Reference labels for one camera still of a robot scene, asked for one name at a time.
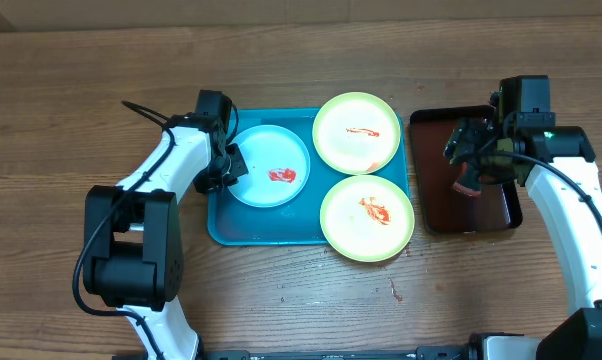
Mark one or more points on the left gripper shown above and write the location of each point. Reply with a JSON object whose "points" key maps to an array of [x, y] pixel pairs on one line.
{"points": [[207, 186]]}

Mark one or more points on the green plate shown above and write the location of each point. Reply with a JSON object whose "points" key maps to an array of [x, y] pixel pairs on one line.
{"points": [[367, 218], [356, 133]]}

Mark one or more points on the black rectangular tray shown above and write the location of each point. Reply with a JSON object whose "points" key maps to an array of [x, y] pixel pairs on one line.
{"points": [[445, 210]]}

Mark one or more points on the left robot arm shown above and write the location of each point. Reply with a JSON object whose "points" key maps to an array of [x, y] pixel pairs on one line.
{"points": [[132, 261]]}

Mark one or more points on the light blue plate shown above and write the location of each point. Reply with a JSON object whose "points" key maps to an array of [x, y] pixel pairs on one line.
{"points": [[278, 165]]}

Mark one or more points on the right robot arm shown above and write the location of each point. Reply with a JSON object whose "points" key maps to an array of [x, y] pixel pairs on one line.
{"points": [[556, 165]]}

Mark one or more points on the red grey sponge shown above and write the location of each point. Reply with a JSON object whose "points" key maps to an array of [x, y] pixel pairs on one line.
{"points": [[468, 181]]}

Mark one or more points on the teal plastic tray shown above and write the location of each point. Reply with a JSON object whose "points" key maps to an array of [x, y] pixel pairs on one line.
{"points": [[296, 222]]}

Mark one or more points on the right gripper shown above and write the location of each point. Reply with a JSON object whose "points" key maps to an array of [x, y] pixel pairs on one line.
{"points": [[462, 148]]}

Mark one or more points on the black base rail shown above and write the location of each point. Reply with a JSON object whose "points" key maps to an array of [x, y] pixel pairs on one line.
{"points": [[331, 354]]}

